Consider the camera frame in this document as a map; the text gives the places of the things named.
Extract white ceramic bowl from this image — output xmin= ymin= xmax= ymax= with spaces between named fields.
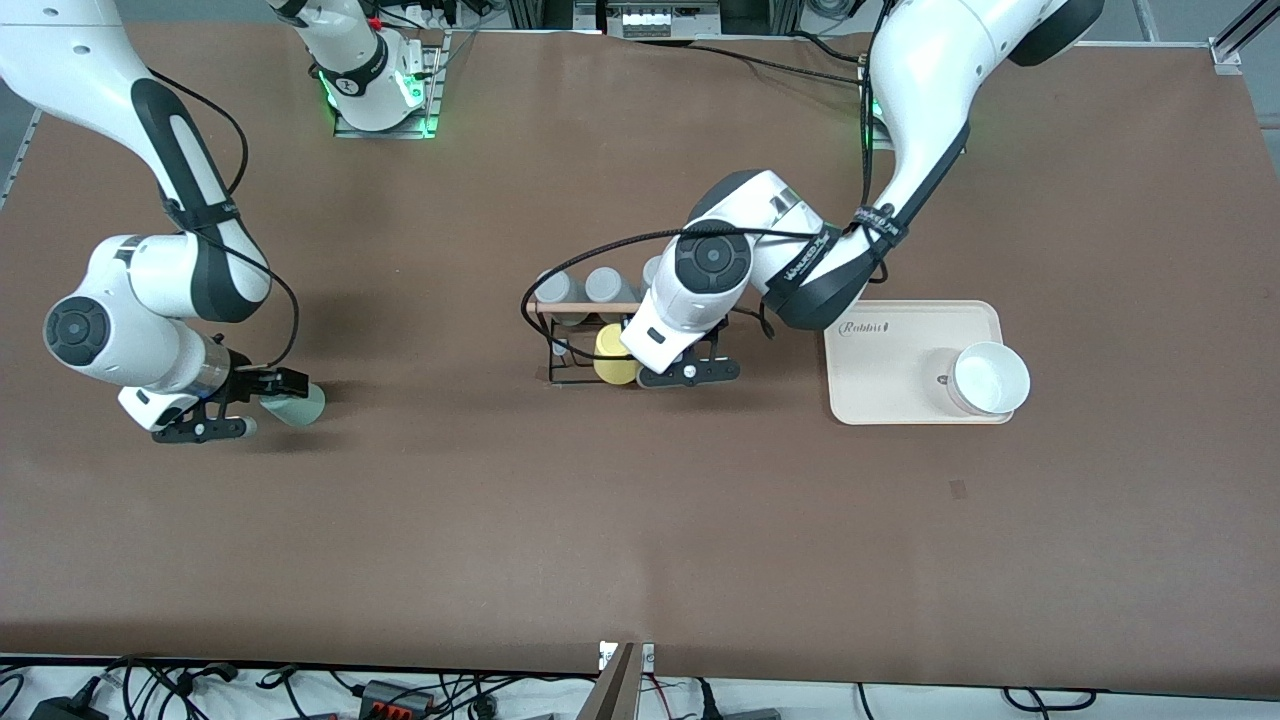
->
xmin=945 ymin=341 xmax=1032 ymax=418

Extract black power adapter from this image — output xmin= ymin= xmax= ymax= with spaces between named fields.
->
xmin=30 ymin=695 xmax=107 ymax=720

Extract aluminium profile post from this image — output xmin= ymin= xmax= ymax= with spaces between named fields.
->
xmin=580 ymin=642 xmax=643 ymax=720

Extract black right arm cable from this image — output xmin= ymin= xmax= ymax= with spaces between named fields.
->
xmin=148 ymin=68 xmax=301 ymax=373

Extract white power strip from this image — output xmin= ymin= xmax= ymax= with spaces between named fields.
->
xmin=605 ymin=0 xmax=723 ymax=39

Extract thick black table cable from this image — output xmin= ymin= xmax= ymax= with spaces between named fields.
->
xmin=625 ymin=38 xmax=869 ymax=86

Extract yellow plastic cup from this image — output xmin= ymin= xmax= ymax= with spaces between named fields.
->
xmin=594 ymin=323 xmax=641 ymax=386

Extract beige plastic Rabbit tray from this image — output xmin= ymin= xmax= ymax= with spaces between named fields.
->
xmin=822 ymin=300 xmax=1016 ymax=427

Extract black adapter red connectors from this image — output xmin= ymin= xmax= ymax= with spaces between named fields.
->
xmin=360 ymin=680 xmax=433 ymax=719

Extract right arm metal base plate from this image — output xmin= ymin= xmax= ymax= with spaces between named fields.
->
xmin=333 ymin=30 xmax=448 ymax=139

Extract pale green plastic cup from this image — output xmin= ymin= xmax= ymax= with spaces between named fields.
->
xmin=262 ymin=383 xmax=327 ymax=428

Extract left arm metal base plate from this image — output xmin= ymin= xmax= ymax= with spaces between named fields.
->
xmin=858 ymin=95 xmax=898 ymax=152

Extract looped black cable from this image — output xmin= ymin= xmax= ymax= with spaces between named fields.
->
xmin=1003 ymin=686 xmax=1103 ymax=714

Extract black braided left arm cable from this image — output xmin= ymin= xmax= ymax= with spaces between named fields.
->
xmin=520 ymin=40 xmax=906 ymax=363

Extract tangled black cable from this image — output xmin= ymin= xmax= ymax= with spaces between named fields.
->
xmin=105 ymin=655 xmax=243 ymax=720

